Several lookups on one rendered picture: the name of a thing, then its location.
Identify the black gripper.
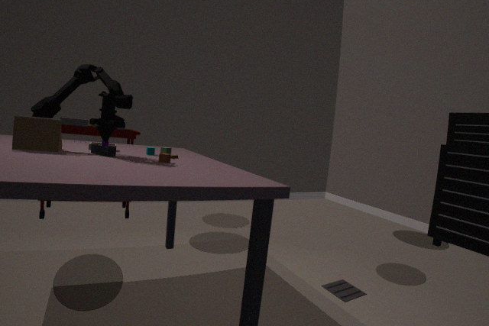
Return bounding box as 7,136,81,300
89,107,125,143

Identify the small teal cube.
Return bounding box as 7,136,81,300
146,147,155,156

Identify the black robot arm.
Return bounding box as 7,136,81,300
31,64,133,118

